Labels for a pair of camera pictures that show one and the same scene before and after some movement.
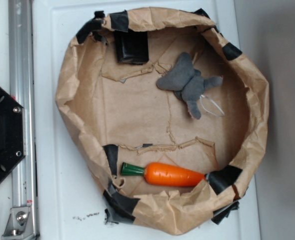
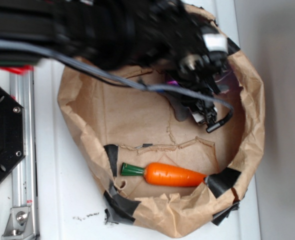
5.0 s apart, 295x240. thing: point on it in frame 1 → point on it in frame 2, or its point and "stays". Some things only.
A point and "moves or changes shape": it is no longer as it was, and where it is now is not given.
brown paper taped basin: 113,111 stays
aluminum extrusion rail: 21,57 stays
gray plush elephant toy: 188,84 moves or changes shape
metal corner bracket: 20,225 stays
